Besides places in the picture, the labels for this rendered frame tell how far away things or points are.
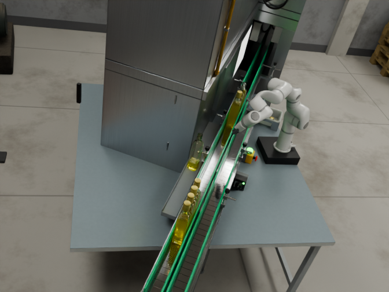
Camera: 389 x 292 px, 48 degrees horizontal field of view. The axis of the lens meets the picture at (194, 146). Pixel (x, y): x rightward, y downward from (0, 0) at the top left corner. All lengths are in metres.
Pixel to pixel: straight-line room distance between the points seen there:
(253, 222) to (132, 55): 1.20
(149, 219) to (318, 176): 2.29
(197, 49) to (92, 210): 1.06
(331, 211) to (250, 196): 1.45
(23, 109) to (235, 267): 2.55
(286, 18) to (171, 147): 1.71
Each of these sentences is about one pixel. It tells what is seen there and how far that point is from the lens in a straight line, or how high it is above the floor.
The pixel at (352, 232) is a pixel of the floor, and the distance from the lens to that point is 4.03.
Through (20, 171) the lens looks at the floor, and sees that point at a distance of 3.88.
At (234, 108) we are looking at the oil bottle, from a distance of 3.00.
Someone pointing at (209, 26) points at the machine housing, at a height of 1.76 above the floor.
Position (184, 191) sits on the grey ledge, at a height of 0.88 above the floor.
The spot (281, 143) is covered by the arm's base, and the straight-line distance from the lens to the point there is 3.09.
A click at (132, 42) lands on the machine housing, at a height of 1.55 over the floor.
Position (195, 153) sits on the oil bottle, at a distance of 2.56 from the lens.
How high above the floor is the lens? 2.64
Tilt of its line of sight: 38 degrees down
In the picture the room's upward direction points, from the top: 13 degrees clockwise
